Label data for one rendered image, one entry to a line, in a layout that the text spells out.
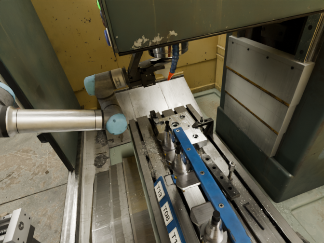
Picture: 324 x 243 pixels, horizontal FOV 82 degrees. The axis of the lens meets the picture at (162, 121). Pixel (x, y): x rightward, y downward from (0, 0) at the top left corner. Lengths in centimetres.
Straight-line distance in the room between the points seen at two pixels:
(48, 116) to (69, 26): 116
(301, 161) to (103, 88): 92
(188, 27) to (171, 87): 152
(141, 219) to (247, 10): 95
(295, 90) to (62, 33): 157
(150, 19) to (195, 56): 163
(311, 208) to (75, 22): 199
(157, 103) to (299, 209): 129
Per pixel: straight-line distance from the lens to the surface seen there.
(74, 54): 179
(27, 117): 68
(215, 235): 50
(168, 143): 68
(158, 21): 40
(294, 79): 88
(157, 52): 70
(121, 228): 109
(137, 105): 180
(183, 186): 60
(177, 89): 190
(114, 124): 67
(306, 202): 142
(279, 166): 117
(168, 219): 86
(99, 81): 75
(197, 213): 56
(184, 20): 42
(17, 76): 107
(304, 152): 103
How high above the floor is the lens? 173
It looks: 39 degrees down
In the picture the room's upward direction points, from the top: 8 degrees counter-clockwise
